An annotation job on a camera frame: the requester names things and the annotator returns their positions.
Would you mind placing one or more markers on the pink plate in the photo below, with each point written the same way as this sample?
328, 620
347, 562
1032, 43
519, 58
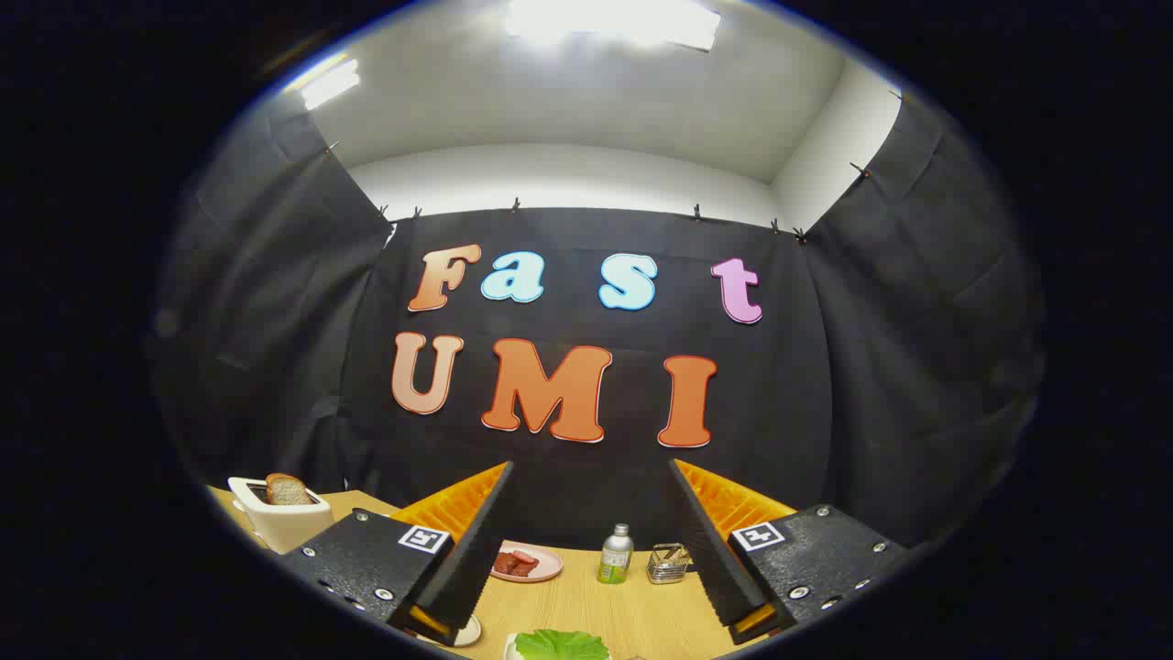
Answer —
545, 570

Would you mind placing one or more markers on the small ceiling light panel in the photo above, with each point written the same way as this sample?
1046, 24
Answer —
330, 84

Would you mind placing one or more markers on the rectangular white plate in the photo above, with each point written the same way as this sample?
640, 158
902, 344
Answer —
509, 650

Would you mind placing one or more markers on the large ceiling light panel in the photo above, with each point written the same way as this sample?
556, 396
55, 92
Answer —
609, 20

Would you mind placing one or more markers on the toasted bread slice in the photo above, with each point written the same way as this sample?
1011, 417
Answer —
289, 490

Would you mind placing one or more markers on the red sausage strip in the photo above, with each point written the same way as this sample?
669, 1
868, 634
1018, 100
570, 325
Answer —
525, 556

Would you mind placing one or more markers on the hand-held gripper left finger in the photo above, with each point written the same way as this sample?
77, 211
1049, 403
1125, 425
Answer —
476, 550

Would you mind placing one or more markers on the green label metal bottle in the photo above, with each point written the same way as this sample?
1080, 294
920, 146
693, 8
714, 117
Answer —
615, 559

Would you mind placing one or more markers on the white toaster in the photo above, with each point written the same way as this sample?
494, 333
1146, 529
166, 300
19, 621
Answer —
279, 527

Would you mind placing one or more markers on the green lettuce leaf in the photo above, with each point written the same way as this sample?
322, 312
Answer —
559, 645

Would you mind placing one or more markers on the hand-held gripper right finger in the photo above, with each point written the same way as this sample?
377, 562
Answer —
710, 550

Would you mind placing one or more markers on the round white plate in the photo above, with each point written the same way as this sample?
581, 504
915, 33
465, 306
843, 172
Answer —
469, 632

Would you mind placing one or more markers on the cooked brown meat pieces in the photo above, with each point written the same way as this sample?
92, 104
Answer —
509, 566

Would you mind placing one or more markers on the black backdrop cloth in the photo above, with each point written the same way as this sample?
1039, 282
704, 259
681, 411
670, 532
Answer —
825, 367

